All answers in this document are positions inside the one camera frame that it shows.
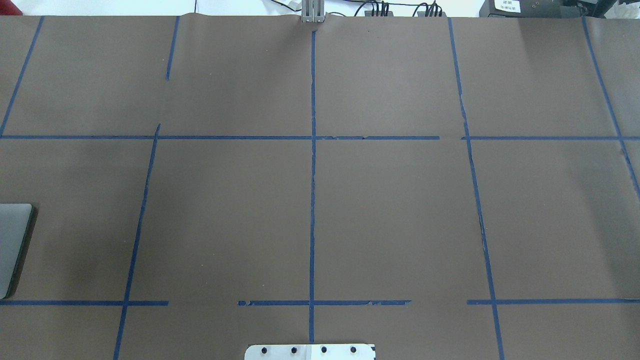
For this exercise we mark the grey closed laptop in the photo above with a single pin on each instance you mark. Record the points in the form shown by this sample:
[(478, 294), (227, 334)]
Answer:
[(15, 220)]

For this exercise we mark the brown paper table cover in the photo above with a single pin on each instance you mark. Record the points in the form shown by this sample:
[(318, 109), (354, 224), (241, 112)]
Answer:
[(442, 188)]

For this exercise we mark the black mini computer box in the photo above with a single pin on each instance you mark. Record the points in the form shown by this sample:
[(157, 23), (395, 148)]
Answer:
[(547, 9)]

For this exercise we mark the aluminium frame post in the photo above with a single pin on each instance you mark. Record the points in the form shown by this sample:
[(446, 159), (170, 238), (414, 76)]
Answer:
[(313, 11)]

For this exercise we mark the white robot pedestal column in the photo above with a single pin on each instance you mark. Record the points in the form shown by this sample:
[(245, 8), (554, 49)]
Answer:
[(330, 351)]

